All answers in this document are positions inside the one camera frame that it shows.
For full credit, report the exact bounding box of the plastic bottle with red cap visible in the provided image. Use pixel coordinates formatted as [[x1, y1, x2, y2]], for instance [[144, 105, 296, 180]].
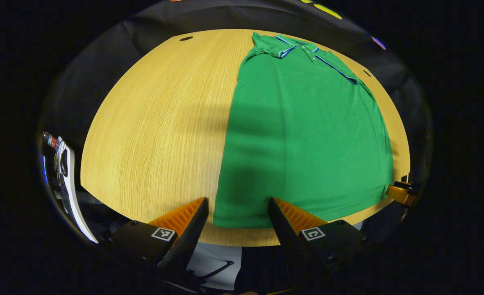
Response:
[[42, 131, 59, 149]]

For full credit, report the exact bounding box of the white side table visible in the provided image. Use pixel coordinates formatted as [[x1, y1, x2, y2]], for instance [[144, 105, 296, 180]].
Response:
[[55, 136, 99, 244]]

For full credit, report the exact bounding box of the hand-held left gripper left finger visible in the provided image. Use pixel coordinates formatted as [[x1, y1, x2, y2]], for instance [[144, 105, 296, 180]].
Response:
[[98, 197, 209, 283]]

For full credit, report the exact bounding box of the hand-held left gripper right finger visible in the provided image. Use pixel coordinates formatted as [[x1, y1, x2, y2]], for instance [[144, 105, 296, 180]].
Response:
[[268, 197, 367, 271]]

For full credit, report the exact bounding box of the green T-shirt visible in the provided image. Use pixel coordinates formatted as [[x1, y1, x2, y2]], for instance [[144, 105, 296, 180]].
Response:
[[212, 32, 395, 229]]

